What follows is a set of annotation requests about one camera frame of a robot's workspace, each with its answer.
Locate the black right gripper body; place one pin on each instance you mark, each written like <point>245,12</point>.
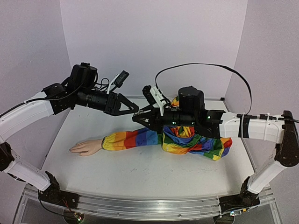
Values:
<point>158,120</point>

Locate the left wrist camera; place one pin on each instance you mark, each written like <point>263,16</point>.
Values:
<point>117,81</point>

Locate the clear glitter nail polish bottle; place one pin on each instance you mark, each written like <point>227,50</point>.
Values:
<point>138,113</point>

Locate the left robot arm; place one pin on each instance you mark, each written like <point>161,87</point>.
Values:
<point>21,143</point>

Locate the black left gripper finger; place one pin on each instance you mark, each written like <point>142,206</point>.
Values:
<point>130,110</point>
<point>126,104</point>

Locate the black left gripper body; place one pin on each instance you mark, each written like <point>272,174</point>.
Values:
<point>85,98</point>

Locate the mannequin hand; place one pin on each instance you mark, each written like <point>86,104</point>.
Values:
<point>87,148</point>

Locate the aluminium front rail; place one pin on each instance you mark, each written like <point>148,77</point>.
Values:
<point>164,209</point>

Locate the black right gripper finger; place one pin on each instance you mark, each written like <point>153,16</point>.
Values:
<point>150,123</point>
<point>152,110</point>

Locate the rainbow striped sleeve cloth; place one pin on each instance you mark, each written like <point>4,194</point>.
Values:
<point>176,140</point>

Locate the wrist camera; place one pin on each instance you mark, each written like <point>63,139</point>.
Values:
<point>155,98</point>
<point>117,81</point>

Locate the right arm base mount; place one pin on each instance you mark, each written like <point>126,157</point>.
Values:
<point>244,200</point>

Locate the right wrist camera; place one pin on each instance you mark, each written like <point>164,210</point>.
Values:
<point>155,98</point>

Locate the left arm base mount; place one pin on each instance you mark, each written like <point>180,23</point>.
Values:
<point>54,195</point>

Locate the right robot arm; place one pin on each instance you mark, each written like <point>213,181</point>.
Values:
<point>258,131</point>

